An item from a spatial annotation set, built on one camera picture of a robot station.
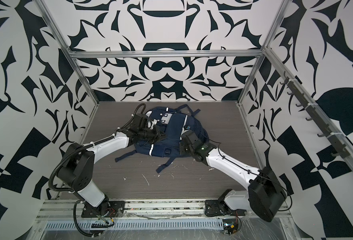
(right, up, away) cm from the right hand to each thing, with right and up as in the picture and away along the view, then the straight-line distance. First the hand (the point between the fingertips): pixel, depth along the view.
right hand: (182, 143), depth 84 cm
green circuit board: (+22, -37, -12) cm, 45 cm away
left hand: (-7, +6, 0) cm, 9 cm away
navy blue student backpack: (-5, +11, +10) cm, 16 cm away
